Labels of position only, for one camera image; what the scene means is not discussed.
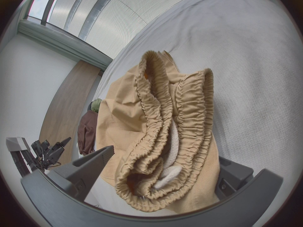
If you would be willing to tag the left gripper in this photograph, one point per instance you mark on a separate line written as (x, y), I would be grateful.
(55, 154)

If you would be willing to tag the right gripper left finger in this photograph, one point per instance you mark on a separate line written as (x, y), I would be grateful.
(78, 178)

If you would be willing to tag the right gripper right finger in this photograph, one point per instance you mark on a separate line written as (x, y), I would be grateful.
(234, 178)

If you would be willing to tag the mustard yellow shorts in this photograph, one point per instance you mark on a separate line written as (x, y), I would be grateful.
(142, 115)

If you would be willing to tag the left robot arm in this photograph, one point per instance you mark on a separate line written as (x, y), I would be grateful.
(19, 144)

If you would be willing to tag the bed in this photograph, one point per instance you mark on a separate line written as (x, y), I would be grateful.
(248, 79)

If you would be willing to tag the brown garment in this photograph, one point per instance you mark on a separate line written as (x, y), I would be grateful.
(87, 131)

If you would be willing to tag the green garment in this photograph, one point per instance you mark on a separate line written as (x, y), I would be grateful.
(96, 105)

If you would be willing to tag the grey-green curtain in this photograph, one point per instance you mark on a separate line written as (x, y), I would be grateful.
(66, 46)

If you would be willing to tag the window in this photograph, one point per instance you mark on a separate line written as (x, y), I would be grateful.
(106, 13)

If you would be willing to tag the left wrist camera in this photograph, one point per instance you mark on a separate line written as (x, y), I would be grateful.
(45, 144)

